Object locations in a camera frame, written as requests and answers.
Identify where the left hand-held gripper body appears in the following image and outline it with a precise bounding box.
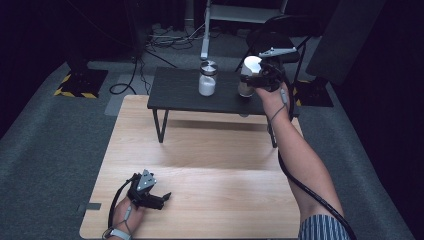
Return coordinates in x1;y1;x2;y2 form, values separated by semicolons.
126;169;166;211

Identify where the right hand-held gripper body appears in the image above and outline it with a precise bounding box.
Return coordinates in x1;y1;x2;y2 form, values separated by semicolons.
251;46;298;93

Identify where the glass jar with white lid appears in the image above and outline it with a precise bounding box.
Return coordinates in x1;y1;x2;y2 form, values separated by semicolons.
237;55;264;98

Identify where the glass jar of white powder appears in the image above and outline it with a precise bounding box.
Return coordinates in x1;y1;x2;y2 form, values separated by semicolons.
198;60;219;97

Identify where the black shelf with wire legs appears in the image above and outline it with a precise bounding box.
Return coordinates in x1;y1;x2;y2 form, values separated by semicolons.
146;66;301;149

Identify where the person's right hand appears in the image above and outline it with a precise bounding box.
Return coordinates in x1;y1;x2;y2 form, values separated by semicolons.
254;81;291;121

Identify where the person's left hand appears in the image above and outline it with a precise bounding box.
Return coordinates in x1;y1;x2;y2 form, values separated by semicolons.
111;196;146;234

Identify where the black folding chair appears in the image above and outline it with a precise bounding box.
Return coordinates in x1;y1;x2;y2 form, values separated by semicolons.
234;14;321;83

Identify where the black base with yellow stripes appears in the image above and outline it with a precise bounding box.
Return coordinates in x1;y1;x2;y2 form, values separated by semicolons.
53;68;109;100
291;78;334;108

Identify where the white metal stand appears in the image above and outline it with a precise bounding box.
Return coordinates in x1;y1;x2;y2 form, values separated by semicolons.
199;0;289;61

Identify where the grey tape strip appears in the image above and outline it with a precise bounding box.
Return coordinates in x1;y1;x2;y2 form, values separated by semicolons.
78;202;102;212

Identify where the grey upright panel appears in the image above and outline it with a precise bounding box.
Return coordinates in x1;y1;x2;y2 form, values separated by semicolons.
305;0;388;87

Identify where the striped shirt sleeve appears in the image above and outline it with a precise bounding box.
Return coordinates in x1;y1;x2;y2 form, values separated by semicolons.
297;213;351;240

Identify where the thin grey left hand cable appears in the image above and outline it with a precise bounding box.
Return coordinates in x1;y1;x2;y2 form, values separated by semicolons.
114;204;134;234

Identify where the thin grey hand cable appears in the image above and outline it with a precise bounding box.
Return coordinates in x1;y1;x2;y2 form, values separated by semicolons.
114;204;134;234
269;87;290;123

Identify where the thin grey right hand cable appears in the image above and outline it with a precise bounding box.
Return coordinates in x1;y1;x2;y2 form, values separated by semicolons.
269;87;290;123

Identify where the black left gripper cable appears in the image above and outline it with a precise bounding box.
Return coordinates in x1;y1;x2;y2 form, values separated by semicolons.
107;174;139;231

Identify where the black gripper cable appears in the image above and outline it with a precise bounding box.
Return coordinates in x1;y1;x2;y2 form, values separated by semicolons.
107;174;139;231
276;71;358;240

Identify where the tangle of floor cables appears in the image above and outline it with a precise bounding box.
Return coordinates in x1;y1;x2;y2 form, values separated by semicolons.
144;21;206;51

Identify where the black looped floor cable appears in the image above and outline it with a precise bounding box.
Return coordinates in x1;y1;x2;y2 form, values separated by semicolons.
109;49;178;96

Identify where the black stand post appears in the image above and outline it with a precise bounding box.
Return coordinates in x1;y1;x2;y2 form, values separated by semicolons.
123;0;149;63

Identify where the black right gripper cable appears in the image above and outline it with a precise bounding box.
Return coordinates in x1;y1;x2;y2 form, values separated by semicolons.
276;71;358;240

